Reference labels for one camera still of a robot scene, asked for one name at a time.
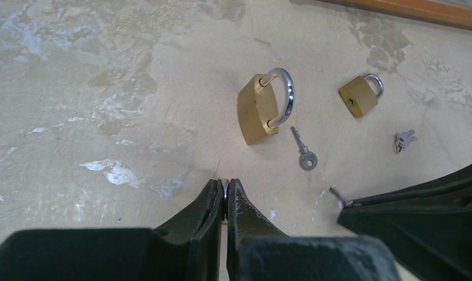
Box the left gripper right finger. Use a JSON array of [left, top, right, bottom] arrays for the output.
[[226, 179, 400, 280]]

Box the orange wooden shelf rack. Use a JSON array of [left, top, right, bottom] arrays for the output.
[[330, 0, 472, 30]]

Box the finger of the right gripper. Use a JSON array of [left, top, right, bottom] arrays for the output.
[[337, 164, 472, 280]]

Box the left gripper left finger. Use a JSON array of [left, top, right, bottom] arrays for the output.
[[0, 180, 223, 280]]

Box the key of large padlock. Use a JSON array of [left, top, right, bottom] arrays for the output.
[[290, 126, 318, 171]]

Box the long shackle brass padlock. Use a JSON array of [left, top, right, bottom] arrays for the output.
[[222, 179, 230, 222]]

